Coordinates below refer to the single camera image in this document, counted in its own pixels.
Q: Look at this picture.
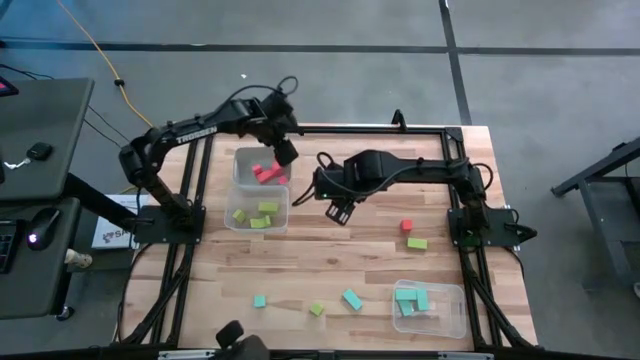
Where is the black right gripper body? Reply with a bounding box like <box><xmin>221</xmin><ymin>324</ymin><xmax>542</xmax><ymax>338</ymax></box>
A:
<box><xmin>312</xmin><ymin>166</ymin><xmax>362</xmax><ymax>205</ymax></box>

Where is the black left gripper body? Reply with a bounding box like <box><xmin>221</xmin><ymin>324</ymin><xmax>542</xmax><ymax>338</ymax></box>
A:
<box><xmin>254</xmin><ymin>91</ymin><xmax>301</xmax><ymax>147</ymax></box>

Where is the clear plastic bin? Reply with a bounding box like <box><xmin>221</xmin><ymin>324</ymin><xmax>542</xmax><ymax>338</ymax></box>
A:
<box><xmin>222</xmin><ymin>183</ymin><xmax>291</xmax><ymax>234</ymax></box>
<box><xmin>391</xmin><ymin>278</ymin><xmax>468</xmax><ymax>340</ymax></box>

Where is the white paper sign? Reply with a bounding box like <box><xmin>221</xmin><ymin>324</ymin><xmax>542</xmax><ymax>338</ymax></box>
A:
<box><xmin>91</xmin><ymin>193</ymin><xmax>151</xmax><ymax>251</ymax></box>

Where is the black desk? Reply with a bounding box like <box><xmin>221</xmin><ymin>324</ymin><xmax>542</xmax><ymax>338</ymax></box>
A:
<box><xmin>0</xmin><ymin>77</ymin><xmax>96</xmax><ymax>321</ymax></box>

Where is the beige shoe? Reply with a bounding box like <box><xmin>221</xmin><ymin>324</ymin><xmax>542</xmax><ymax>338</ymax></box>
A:
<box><xmin>63</xmin><ymin>248</ymin><xmax>94</xmax><ymax>270</ymax></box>

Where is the black computer mouse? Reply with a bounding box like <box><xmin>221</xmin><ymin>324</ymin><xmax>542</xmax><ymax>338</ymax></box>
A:
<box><xmin>25</xmin><ymin>206</ymin><xmax>63</xmax><ymax>252</ymax></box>

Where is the black metal table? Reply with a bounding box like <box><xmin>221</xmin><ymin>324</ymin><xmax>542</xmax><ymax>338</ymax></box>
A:
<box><xmin>549</xmin><ymin>135</ymin><xmax>640</xmax><ymax>292</ymax></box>

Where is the black keyboard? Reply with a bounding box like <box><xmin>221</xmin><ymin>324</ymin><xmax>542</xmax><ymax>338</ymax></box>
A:
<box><xmin>0</xmin><ymin>218</ymin><xmax>22</xmax><ymax>275</ymax></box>

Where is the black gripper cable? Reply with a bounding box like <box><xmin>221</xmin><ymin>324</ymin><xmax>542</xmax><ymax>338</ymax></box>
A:
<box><xmin>218</xmin><ymin>75</ymin><xmax>300</xmax><ymax>117</ymax></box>
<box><xmin>291</xmin><ymin>151</ymin><xmax>335</xmax><ymax>209</ymax></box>

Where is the white translucent handled bin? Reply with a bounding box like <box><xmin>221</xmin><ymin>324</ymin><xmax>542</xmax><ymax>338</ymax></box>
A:
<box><xmin>232</xmin><ymin>145</ymin><xmax>294</xmax><ymax>190</ymax></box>

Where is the black aluminium table frame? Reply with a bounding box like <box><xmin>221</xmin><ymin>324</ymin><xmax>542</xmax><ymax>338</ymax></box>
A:
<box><xmin>112</xmin><ymin>122</ymin><xmax>540</xmax><ymax>351</ymax></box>

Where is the yellow floor cable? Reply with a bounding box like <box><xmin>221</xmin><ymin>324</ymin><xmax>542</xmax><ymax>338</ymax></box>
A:
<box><xmin>53</xmin><ymin>0</ymin><xmax>156</xmax><ymax>130</ymax></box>

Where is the black floor cable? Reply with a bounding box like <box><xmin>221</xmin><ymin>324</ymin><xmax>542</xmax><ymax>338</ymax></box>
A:
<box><xmin>82</xmin><ymin>103</ymin><xmax>151</xmax><ymax>151</ymax></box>
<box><xmin>0</xmin><ymin>61</ymin><xmax>57</xmax><ymax>82</ymax></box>

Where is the silver metal bracket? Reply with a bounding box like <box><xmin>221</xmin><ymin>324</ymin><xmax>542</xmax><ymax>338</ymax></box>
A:
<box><xmin>157</xmin><ymin>349</ymin><xmax>216</xmax><ymax>360</ymax></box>
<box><xmin>437</xmin><ymin>352</ymin><xmax>495</xmax><ymax>360</ymax></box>

